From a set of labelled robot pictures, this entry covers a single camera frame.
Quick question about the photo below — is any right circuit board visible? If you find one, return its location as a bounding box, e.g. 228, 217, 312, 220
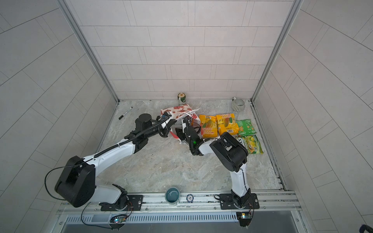
236, 212, 253, 227

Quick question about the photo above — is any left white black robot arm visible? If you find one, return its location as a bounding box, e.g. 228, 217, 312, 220
54, 112, 177, 211

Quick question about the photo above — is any black marker pen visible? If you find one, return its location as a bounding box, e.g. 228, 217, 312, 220
118, 106, 133, 120

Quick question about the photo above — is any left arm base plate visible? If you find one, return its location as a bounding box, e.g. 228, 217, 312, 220
99, 195, 144, 211

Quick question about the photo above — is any blue white poker chip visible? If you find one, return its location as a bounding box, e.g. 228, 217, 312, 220
186, 194, 194, 203

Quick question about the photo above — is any left circuit board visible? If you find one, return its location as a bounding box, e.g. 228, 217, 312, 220
109, 214, 128, 231

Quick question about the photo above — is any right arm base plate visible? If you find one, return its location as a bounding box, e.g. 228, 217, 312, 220
214, 193, 260, 210

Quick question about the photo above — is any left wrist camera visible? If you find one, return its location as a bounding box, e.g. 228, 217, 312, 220
160, 112, 172, 123

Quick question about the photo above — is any circuit board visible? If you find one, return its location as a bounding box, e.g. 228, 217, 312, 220
109, 214, 128, 231
236, 212, 253, 227

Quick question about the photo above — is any aluminium rail frame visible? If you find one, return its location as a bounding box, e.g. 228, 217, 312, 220
51, 190, 310, 233

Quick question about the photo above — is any red white paper gift bag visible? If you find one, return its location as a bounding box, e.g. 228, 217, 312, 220
160, 104, 201, 143

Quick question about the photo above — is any green yellow snack packet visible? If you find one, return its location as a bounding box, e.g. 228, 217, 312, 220
236, 135, 263, 154

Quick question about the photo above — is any striped ceramic mug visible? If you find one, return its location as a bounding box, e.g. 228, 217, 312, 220
231, 97, 245, 112

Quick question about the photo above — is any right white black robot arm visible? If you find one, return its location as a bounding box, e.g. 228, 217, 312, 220
175, 117, 259, 210

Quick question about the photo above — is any green white drink can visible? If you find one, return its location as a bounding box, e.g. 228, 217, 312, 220
177, 93, 186, 106

